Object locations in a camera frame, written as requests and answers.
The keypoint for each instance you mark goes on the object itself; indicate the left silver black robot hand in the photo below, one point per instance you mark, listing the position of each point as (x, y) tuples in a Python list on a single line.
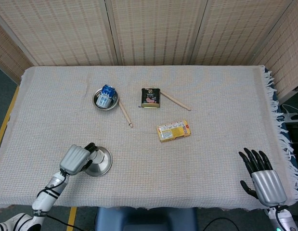
[(73, 160)]

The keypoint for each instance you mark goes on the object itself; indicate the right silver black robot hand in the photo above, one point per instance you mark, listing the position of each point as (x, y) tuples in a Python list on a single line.
[(269, 187)]

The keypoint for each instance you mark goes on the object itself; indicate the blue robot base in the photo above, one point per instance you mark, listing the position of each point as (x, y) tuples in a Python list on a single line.
[(146, 220)]

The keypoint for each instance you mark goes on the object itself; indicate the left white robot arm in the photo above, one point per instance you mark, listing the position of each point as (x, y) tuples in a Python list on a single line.
[(45, 199)]

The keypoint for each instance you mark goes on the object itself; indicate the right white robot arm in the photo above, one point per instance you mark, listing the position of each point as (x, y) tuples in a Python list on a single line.
[(284, 220)]

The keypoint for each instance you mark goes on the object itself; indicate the round stainless steel plate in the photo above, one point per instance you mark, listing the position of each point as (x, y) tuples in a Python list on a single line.
[(103, 169)]

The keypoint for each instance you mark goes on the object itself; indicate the wooden drumstick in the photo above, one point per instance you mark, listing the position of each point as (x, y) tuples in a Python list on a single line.
[(175, 101), (125, 114)]

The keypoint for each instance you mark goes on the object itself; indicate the stainless steel bowl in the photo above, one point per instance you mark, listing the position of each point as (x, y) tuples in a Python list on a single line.
[(114, 103)]

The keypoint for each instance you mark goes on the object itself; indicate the blue and white drink can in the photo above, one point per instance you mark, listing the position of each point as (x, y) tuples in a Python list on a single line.
[(105, 96)]

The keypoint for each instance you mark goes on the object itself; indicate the white metal stand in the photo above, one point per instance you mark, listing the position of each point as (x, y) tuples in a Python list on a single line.
[(292, 116)]

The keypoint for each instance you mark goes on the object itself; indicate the beige waffle weave tablecloth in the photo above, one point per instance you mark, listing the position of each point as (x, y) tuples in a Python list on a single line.
[(163, 168)]

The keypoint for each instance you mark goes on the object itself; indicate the black luncheon meat tin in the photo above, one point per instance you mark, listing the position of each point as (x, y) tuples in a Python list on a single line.
[(150, 97)]

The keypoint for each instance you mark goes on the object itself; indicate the yellow cardboard food box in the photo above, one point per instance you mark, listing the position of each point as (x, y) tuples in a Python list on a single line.
[(174, 131)]

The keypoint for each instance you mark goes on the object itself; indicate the woven bamboo screen panel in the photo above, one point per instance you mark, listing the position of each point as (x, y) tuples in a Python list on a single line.
[(283, 53), (9, 53), (156, 31), (57, 31), (235, 31)]

